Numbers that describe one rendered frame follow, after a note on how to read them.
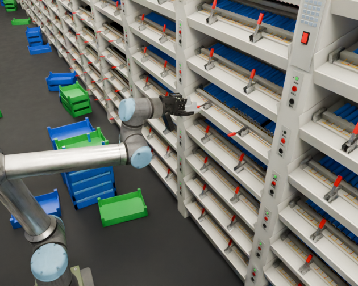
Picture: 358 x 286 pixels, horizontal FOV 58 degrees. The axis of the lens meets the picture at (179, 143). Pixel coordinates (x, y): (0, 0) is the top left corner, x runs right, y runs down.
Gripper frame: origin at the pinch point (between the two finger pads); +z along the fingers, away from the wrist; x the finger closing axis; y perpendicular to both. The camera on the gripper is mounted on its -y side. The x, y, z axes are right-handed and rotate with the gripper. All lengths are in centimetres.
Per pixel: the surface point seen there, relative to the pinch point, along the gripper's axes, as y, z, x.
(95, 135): -55, -19, 79
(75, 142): -59, -33, 79
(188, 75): 10.5, 3.3, 16.1
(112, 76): -36, 14, 141
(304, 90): 31, -2, -53
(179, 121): -18.5, 7.9, 22.6
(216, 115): 0.3, 5.8, -8.0
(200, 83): 6.6, 11.2, 15.8
